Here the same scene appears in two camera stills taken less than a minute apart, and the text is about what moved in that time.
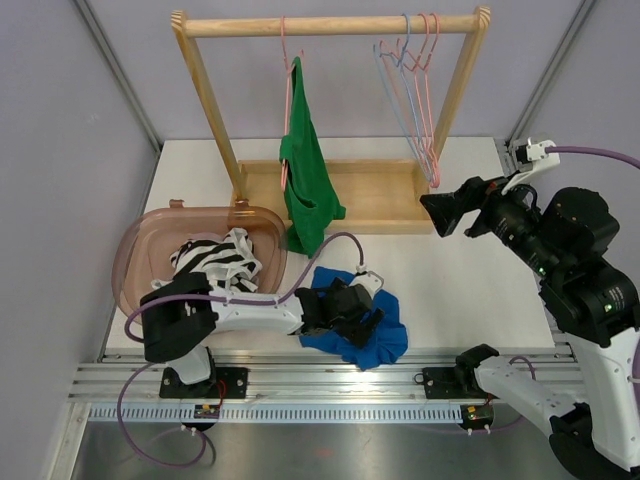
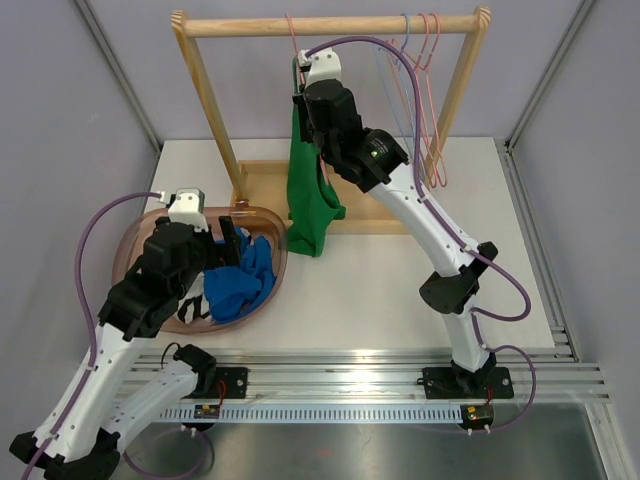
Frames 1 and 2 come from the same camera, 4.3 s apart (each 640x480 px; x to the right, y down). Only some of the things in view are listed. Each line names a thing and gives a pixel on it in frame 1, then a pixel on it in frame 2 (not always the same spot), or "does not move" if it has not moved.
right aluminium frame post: (550, 71) does not move
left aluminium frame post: (119, 75) does not move
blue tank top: (386, 345) → (231, 291)
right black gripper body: (509, 217) → (306, 131)
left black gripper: (358, 336) → (231, 239)
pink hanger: (290, 70) → (302, 69)
